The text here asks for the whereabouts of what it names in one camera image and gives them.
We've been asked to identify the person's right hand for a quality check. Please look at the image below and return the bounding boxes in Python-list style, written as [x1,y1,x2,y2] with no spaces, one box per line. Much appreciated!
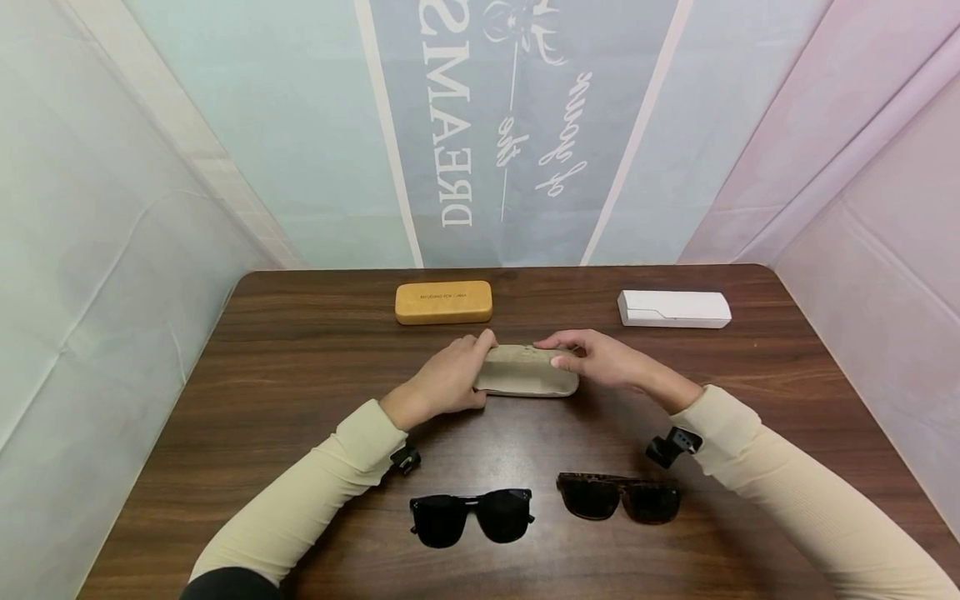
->
[532,329,661,395]

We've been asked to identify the person's left hand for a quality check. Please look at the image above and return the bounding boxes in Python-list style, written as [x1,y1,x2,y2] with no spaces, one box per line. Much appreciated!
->
[378,328,499,433]

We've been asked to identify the beige glasses case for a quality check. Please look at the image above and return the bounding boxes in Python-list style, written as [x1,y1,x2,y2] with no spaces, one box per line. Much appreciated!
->
[472,343,581,398]

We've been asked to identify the person's right forearm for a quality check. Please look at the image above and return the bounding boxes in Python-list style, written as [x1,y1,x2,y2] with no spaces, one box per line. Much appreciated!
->
[641,367,960,600]

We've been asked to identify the person's left forearm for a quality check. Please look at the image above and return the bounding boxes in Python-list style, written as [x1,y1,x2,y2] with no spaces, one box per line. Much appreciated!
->
[188,398,410,588]

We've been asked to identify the tan glasses case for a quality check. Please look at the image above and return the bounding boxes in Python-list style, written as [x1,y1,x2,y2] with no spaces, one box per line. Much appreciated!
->
[394,280,494,326]

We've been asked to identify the black sunglasses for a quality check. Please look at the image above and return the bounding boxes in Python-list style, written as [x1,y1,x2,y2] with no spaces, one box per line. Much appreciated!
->
[408,487,537,549]

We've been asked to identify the white glasses case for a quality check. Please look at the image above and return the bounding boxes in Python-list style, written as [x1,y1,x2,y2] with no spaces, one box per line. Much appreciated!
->
[617,289,733,329]

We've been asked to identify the tortoiseshell sunglasses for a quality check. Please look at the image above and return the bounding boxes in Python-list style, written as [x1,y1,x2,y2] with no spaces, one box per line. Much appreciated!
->
[555,472,683,526]

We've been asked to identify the person's body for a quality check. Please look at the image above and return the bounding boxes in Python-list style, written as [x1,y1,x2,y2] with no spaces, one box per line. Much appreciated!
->
[178,567,286,600]

